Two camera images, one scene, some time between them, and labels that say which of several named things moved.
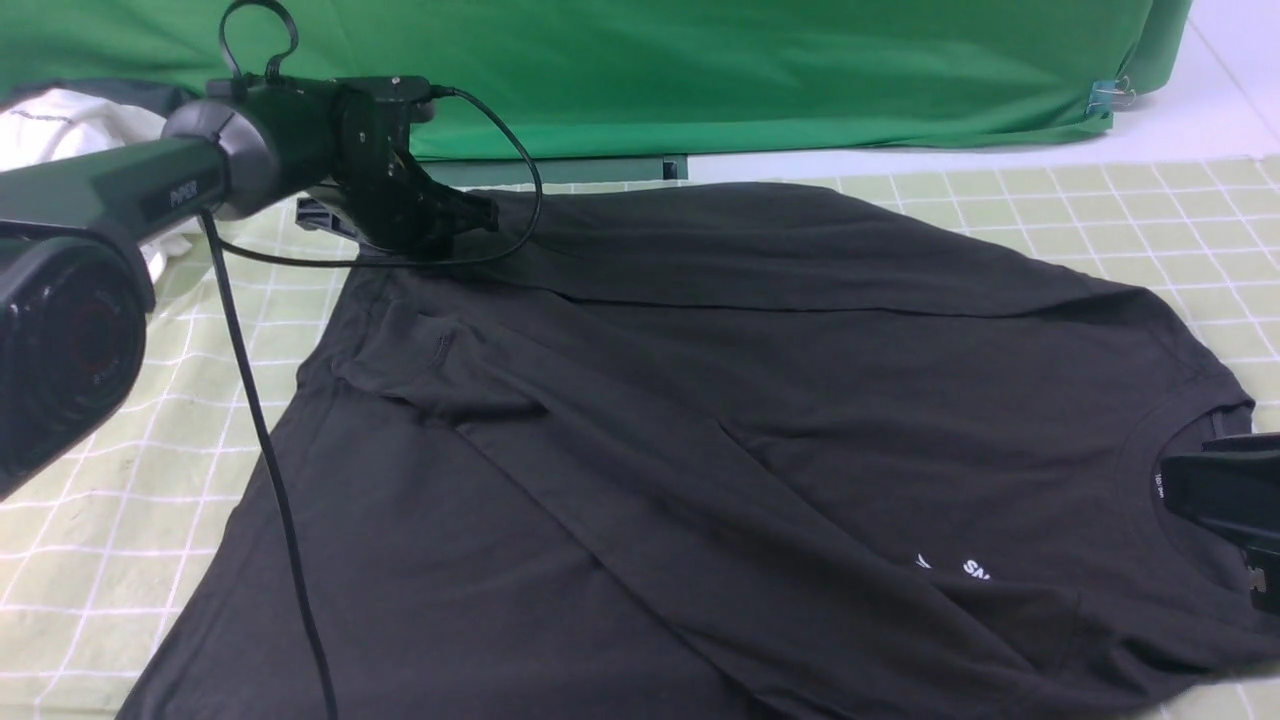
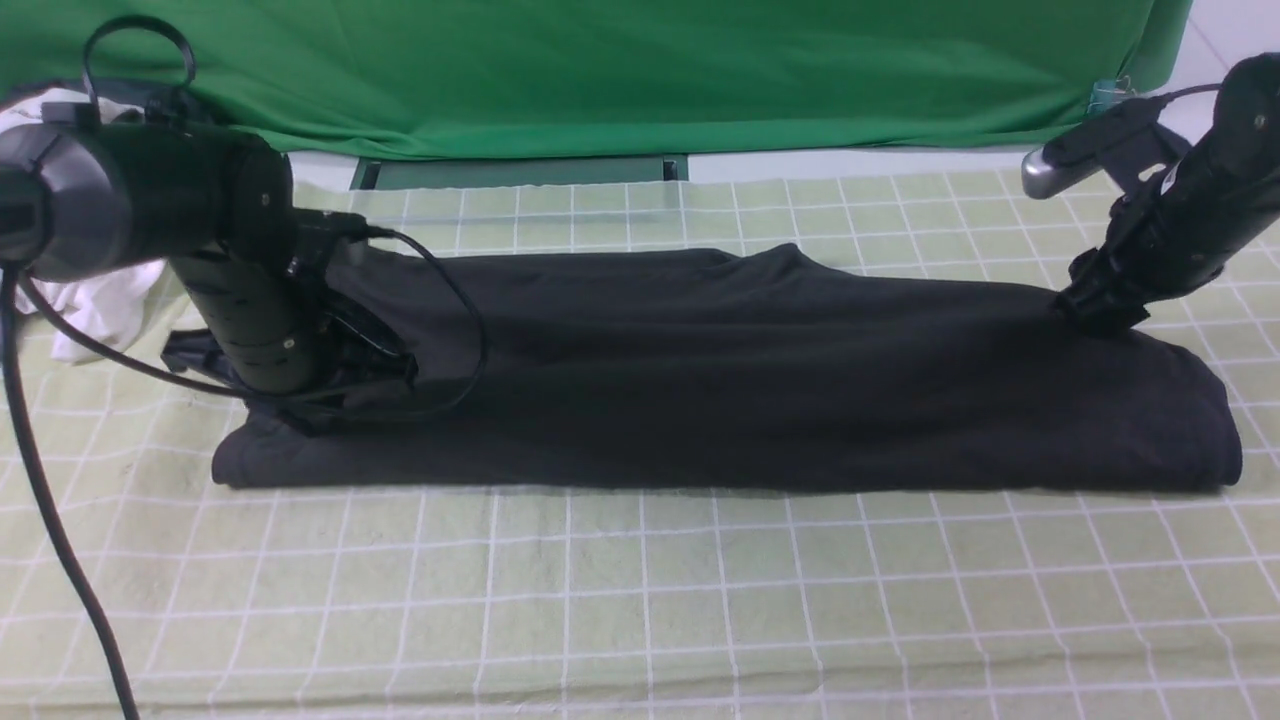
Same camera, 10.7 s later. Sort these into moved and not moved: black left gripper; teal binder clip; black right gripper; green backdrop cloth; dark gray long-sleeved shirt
Moved: dark gray long-sleeved shirt; black left gripper; black right gripper
Not moved: green backdrop cloth; teal binder clip
